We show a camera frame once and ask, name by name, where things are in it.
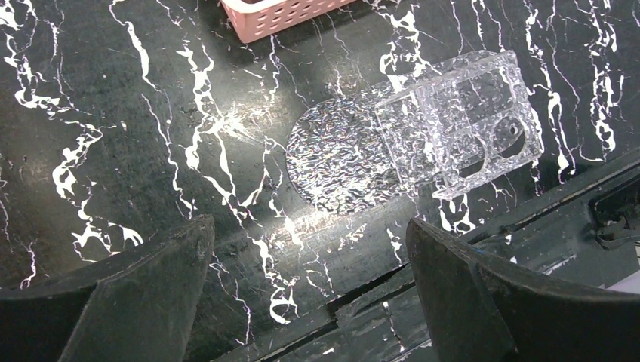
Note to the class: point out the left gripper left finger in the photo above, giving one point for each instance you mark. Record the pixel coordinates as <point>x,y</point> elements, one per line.
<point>138,305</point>

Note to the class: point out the clear textured acrylic holder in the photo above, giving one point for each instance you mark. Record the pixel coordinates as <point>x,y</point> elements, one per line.
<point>462,127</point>

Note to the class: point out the clear textured oval tray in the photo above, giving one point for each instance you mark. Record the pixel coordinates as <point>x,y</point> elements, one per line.
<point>344,156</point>

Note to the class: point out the pink perforated plastic basket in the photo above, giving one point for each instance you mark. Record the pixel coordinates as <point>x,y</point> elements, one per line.
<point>254,20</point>

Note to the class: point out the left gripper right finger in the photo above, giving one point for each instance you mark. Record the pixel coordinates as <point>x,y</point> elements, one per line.
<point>482,307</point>

